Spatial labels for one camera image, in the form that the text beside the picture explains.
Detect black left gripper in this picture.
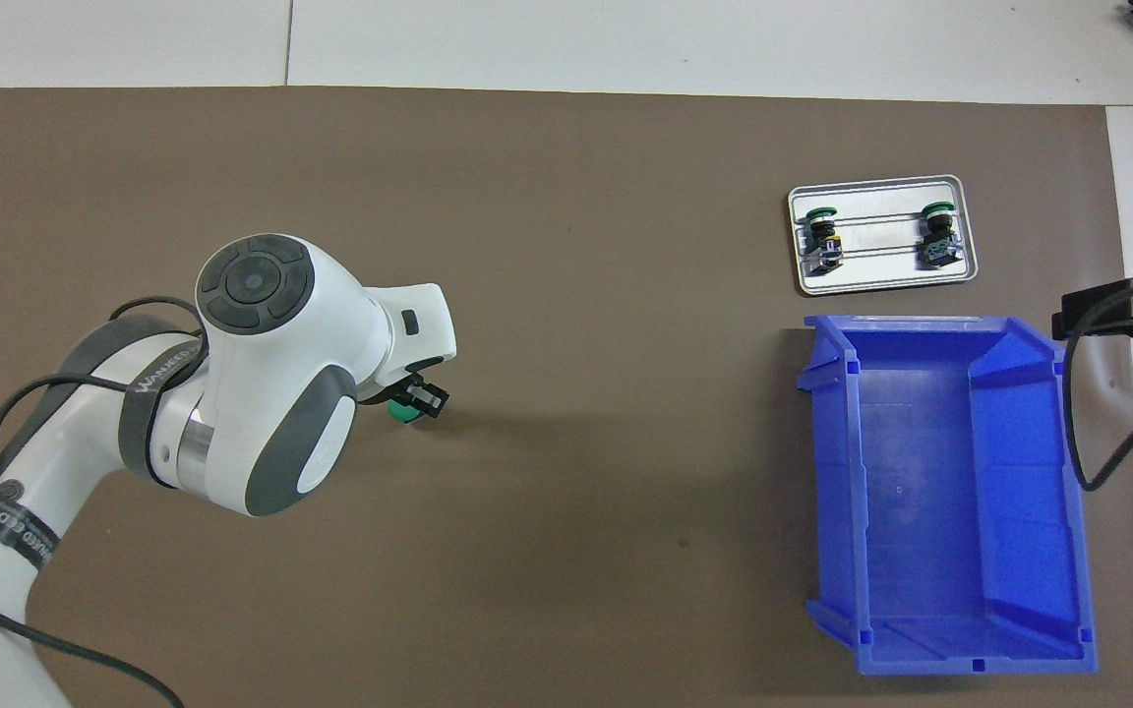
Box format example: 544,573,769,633
360,370,450,419

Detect green push button blue base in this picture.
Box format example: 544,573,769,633
916,201,961,269

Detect green push button yellow stripe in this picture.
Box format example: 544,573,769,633
801,205,845,271

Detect grey metal tray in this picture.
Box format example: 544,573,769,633
787,174,979,296

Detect blue plastic storage bin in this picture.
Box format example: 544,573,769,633
796,315,1099,678

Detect brown table mat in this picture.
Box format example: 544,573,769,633
0,87,1133,708

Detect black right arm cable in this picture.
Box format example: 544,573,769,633
1061,280,1133,493

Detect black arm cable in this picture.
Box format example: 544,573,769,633
1061,280,1133,493
0,295,209,708

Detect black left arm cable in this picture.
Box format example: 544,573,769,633
0,295,209,708

